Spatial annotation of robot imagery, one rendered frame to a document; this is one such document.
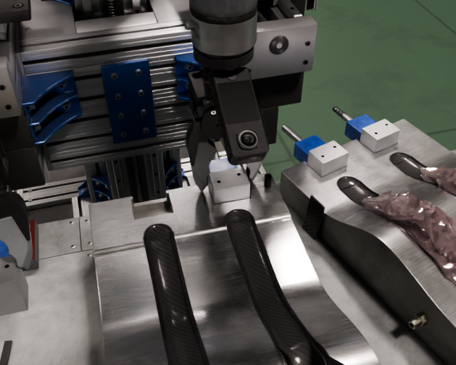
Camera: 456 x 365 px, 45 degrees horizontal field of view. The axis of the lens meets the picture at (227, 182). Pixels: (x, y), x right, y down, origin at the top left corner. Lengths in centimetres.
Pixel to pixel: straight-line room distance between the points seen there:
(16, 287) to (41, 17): 63
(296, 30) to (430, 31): 234
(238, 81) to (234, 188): 16
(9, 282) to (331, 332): 34
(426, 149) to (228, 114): 42
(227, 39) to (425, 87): 220
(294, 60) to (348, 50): 199
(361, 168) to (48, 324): 51
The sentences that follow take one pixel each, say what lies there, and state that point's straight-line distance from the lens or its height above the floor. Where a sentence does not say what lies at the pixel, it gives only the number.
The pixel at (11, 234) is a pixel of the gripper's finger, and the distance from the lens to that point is 60.
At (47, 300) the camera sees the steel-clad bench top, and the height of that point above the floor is 80.
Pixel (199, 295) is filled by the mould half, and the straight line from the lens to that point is 67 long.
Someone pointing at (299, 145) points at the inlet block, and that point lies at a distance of 89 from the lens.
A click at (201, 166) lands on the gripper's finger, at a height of 94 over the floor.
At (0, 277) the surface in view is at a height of 96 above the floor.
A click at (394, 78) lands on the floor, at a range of 279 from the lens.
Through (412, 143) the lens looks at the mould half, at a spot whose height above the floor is 85.
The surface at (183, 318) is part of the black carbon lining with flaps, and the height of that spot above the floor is 88.
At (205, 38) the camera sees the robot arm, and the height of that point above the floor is 113.
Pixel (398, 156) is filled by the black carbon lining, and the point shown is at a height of 85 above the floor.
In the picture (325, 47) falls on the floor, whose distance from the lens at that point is 297.
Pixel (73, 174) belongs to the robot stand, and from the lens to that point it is 189.
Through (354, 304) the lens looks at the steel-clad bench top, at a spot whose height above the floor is 80.
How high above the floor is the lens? 143
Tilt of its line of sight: 43 degrees down
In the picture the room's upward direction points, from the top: straight up
